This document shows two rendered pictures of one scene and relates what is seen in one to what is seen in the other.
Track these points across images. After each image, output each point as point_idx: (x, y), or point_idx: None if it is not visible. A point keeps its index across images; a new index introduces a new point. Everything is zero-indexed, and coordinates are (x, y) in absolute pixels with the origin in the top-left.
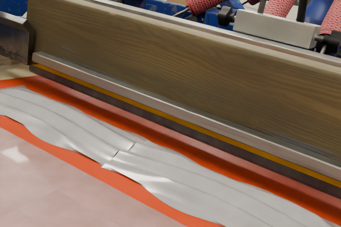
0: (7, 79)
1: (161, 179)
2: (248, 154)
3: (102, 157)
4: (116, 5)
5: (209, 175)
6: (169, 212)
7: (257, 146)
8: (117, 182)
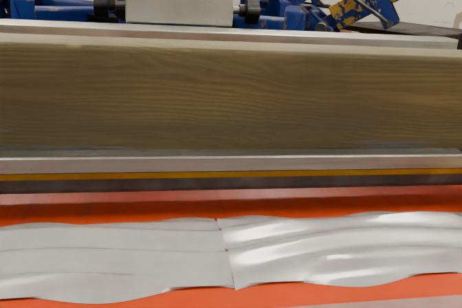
0: None
1: (318, 260)
2: (325, 179)
3: (218, 276)
4: None
5: (330, 225)
6: (372, 294)
7: (357, 166)
8: (280, 295)
